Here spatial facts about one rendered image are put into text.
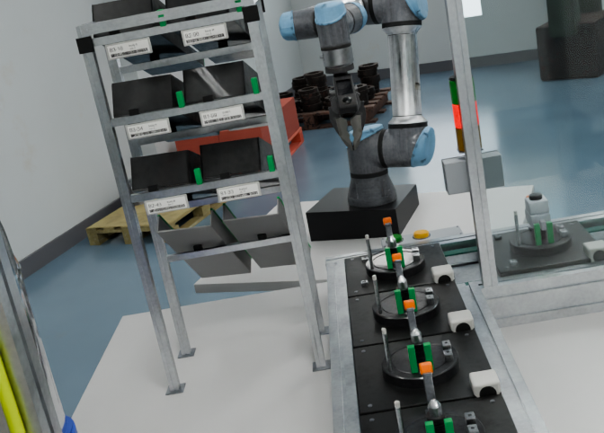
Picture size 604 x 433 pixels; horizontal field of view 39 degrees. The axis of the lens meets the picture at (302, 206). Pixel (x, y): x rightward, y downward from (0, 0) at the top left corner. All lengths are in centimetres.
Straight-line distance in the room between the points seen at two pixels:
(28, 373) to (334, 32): 135
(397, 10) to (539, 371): 117
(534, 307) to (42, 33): 487
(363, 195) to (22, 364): 178
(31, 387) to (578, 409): 103
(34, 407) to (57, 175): 530
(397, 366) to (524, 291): 46
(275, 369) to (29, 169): 424
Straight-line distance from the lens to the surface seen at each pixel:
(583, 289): 194
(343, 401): 155
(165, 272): 199
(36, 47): 620
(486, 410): 144
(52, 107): 624
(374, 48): 1039
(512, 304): 191
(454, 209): 270
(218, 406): 182
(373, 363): 162
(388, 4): 250
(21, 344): 91
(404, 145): 249
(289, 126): 751
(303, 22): 220
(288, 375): 187
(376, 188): 256
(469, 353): 161
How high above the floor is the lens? 173
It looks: 17 degrees down
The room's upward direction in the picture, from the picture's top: 11 degrees counter-clockwise
